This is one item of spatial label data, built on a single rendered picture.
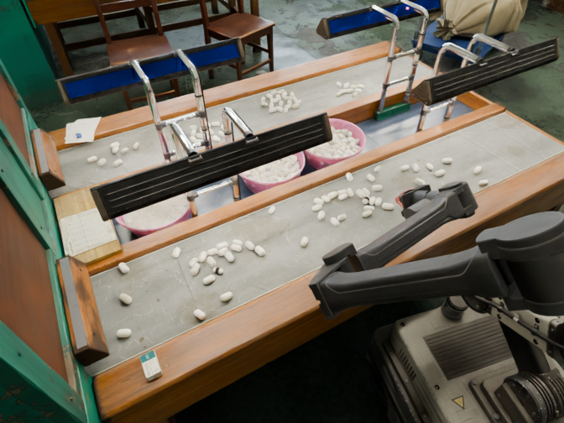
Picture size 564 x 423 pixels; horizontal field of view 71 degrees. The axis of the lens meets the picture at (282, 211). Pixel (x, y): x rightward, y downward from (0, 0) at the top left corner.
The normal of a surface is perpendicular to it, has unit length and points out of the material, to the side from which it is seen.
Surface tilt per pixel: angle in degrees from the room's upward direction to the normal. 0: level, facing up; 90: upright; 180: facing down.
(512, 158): 0
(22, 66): 90
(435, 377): 0
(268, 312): 0
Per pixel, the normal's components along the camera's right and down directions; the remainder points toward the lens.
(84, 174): -0.01, -0.69
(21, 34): 0.46, 0.64
